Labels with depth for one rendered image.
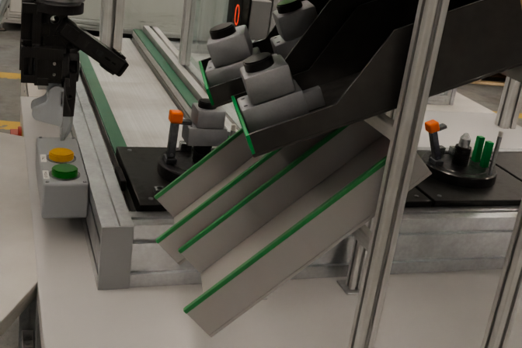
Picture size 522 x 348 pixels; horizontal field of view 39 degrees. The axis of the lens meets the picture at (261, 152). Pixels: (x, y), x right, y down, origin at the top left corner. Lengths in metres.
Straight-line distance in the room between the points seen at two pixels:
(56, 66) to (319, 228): 0.53
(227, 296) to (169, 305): 0.32
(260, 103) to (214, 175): 0.28
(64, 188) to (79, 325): 0.25
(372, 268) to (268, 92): 0.20
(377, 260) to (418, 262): 0.53
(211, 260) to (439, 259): 0.52
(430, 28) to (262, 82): 0.17
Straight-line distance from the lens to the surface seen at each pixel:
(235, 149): 0.99
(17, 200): 1.36
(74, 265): 1.16
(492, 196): 1.37
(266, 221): 0.87
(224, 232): 0.87
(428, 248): 1.26
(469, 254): 1.32
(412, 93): 0.68
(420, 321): 1.15
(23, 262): 1.17
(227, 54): 0.85
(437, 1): 0.67
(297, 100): 0.74
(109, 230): 1.05
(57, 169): 1.20
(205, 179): 1.00
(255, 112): 0.73
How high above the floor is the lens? 1.43
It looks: 20 degrees down
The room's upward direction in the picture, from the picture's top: 8 degrees clockwise
